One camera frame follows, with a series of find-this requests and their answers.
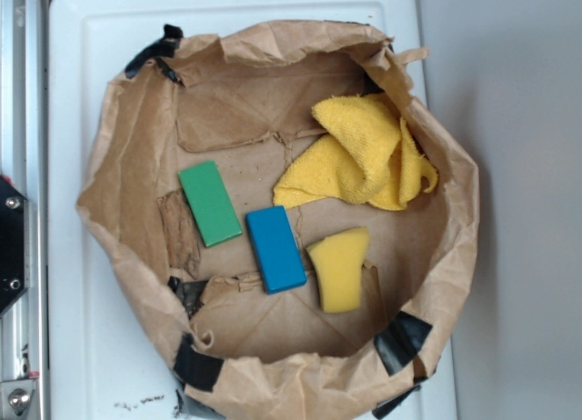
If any white plastic bin lid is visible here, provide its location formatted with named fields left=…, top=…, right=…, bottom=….
left=46, top=0, right=458, bottom=420

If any brown paper bag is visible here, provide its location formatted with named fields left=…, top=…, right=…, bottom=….
left=77, top=21, right=479, bottom=419

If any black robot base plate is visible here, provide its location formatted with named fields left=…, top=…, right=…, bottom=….
left=0, top=175, right=26, bottom=317

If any yellow microfiber cloth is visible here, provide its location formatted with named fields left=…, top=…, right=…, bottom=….
left=273, top=94, right=439, bottom=211

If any green rectangular block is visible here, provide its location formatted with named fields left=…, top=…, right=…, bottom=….
left=178, top=161, right=242, bottom=247

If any blue rectangular block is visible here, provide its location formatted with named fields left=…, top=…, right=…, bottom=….
left=246, top=205, right=307, bottom=295

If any yellow sponge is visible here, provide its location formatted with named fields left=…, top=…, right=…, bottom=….
left=306, top=226, right=370, bottom=314

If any aluminium frame rail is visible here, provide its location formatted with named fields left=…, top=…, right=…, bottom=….
left=1, top=0, right=50, bottom=419

